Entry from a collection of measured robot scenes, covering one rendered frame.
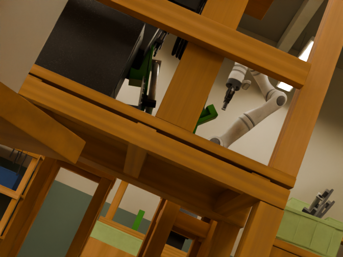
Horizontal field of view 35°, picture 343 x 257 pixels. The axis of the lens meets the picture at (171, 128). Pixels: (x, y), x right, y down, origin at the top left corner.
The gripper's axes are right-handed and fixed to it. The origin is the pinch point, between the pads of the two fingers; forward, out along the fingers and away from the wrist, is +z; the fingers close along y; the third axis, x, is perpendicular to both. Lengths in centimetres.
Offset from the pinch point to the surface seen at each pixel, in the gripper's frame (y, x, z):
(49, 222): -523, -119, 61
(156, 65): 40, -36, 11
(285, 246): 7, 49, 53
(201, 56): 74, -21, 15
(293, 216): 2, 50, 38
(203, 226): -8, 13, 57
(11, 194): -462, -170, 51
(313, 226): 4, 59, 39
